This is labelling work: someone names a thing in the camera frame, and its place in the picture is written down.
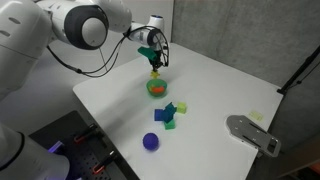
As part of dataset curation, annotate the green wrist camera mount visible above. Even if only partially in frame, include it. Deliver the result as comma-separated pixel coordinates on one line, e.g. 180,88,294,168
137,46,158,62

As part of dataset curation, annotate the teal block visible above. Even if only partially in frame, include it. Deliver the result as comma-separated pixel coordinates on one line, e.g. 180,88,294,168
161,101,178,123

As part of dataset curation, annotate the small yellow-green flat piece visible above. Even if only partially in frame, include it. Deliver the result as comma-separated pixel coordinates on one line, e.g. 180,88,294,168
249,110,264,122

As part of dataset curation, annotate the grey metal mounting plate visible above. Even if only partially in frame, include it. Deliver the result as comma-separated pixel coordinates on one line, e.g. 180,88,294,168
226,114,282,158

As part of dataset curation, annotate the black perforated board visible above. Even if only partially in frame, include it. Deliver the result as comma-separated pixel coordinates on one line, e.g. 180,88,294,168
28,110,141,180

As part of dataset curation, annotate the black tripod pole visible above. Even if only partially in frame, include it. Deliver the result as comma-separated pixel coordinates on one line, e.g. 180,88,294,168
277,44,320,95

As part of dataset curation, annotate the red and black clamp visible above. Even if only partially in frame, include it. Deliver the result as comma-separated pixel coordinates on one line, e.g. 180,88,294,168
92,150,118,175
73,123,99,144

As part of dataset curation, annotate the purple ball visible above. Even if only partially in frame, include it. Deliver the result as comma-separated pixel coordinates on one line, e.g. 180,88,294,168
142,132,160,152

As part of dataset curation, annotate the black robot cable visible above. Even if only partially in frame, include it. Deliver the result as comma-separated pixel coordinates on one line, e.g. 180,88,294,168
45,25,169,78

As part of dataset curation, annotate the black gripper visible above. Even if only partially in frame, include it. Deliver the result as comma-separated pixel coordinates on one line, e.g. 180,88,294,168
151,39,170,73

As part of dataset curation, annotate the orange toy piece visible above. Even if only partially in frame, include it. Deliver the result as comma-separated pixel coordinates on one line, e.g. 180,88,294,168
150,84,165,95

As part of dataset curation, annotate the green cube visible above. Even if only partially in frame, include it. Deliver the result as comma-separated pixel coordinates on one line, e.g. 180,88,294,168
163,119,177,131

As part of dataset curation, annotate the yellow-green cube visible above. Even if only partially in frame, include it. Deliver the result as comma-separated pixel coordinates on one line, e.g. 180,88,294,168
176,102,188,115

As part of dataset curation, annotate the green plastic bowl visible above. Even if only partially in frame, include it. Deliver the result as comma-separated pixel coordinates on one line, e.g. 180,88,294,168
145,78,169,100

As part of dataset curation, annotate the blue cube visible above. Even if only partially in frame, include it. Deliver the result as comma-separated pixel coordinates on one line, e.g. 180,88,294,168
153,108,166,123

